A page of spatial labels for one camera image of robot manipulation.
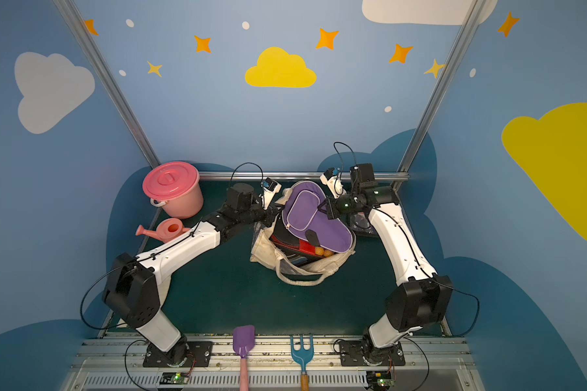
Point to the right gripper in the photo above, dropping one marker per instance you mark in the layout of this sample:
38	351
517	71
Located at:
333	208

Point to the aluminium back rail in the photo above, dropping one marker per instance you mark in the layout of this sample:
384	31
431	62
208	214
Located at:
287	176

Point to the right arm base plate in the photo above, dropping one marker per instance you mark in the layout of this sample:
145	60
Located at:
362	353

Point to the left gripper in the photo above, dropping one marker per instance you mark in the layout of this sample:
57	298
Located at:
267	215

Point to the pink watering can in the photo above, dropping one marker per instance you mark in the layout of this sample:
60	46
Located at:
165	232

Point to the right circuit board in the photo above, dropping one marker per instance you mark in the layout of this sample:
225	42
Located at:
379	381

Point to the pink bucket with lid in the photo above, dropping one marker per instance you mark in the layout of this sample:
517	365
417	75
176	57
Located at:
175	188

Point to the purple toy shovel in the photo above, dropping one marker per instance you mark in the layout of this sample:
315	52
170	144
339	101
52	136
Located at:
243	343

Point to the black red paddle case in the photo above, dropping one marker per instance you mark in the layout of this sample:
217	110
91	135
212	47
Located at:
291	245

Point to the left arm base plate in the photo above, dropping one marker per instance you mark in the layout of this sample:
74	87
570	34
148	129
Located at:
184	354

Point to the circuit board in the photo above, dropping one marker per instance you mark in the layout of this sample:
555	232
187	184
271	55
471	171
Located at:
175	378
379	381

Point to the left circuit board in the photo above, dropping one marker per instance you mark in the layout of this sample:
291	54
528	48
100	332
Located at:
175	378

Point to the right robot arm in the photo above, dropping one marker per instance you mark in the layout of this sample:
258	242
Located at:
421	296

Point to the teal toy rake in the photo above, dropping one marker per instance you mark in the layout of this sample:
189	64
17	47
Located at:
302	356

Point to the purple paddle case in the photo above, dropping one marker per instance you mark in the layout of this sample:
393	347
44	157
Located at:
303	218

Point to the clear-packaged red paddle set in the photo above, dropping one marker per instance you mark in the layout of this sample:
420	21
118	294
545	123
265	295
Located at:
361	226

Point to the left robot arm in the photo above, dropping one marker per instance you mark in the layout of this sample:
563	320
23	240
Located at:
137	285

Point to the cream canvas tote bag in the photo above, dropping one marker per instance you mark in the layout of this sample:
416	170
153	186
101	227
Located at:
293	270

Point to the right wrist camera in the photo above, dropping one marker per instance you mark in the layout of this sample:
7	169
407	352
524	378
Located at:
331	178

